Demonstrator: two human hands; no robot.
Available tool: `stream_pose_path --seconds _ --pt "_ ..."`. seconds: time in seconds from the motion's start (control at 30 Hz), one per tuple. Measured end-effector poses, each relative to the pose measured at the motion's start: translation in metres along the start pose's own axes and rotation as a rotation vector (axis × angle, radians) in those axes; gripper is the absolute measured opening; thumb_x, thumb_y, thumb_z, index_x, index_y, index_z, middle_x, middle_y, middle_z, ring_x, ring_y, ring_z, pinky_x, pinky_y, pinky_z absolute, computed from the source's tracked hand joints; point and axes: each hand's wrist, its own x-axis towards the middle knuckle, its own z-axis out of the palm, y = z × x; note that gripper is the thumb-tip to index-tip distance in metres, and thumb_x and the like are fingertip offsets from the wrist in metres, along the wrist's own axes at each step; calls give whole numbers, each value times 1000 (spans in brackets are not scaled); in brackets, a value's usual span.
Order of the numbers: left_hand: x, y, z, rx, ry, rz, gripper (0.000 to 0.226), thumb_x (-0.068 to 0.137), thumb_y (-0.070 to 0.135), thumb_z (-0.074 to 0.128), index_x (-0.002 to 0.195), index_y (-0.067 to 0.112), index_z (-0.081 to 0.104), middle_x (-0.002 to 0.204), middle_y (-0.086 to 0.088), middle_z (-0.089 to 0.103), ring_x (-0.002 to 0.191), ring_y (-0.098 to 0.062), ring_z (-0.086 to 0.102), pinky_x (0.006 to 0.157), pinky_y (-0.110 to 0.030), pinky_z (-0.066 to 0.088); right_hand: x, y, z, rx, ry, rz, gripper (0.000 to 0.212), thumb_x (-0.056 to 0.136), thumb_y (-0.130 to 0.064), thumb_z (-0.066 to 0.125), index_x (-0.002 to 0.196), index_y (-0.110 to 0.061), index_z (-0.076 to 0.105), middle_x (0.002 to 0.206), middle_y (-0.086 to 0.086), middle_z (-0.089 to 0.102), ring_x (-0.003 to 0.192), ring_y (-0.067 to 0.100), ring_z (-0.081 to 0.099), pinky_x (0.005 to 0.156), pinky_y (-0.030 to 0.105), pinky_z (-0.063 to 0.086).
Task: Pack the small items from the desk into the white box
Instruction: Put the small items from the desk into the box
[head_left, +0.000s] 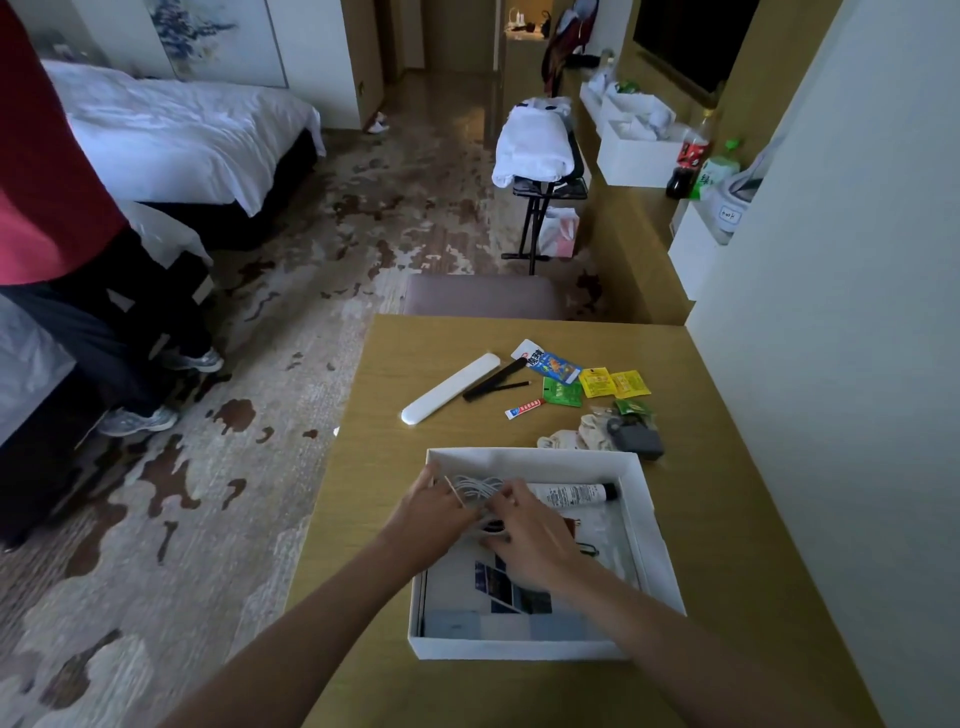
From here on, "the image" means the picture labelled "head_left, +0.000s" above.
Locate white electric kettle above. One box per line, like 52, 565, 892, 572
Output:
703, 168, 760, 246

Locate person's right forearm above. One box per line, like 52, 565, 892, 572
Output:
568, 561, 777, 728

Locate hanging clothes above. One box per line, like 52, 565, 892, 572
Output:
543, 0, 602, 99

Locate brown upholstered chair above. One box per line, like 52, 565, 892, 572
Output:
399, 273, 564, 322

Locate blue floral wall painting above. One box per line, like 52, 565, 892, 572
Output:
146, 0, 291, 90

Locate white open cardboard box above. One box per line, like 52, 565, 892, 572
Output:
407, 447, 687, 663

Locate folded white clothing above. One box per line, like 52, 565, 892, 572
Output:
492, 97, 576, 189

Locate thick black pen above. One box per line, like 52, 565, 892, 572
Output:
462, 358, 527, 404

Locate white tube with black cap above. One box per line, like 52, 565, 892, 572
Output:
525, 482, 621, 510

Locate blue snack packet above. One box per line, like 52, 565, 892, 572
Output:
525, 351, 584, 386

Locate grey pouch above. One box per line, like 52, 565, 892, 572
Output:
606, 416, 666, 461

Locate long white plastic case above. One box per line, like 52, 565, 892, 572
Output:
400, 352, 501, 427

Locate person's left forearm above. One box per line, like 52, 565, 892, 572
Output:
157, 525, 412, 728

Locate large white storage box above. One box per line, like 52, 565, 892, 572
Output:
596, 112, 688, 189

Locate white cable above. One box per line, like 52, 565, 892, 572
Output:
444, 472, 513, 517

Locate dark blue photo booklet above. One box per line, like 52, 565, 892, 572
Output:
472, 558, 553, 617

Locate cola bottle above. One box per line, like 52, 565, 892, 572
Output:
665, 108, 717, 201

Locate green drink bottle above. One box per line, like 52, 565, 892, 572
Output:
688, 138, 744, 203

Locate wall-mounted black television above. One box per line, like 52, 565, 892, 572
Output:
632, 0, 763, 96

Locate long wooden counter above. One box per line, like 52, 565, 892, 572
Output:
562, 66, 700, 326

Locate bright green packet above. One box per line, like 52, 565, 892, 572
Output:
541, 376, 585, 409

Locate person's right hand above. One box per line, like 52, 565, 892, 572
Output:
478, 482, 603, 598

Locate bed with white duvet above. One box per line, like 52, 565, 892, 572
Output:
41, 60, 328, 253

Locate black folding luggage rack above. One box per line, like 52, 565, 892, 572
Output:
500, 131, 591, 277

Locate white and pink bag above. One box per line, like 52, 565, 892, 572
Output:
536, 206, 582, 261

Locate white box with clutter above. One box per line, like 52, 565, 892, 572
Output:
579, 78, 677, 142

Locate person's left hand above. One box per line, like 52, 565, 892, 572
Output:
378, 461, 483, 564

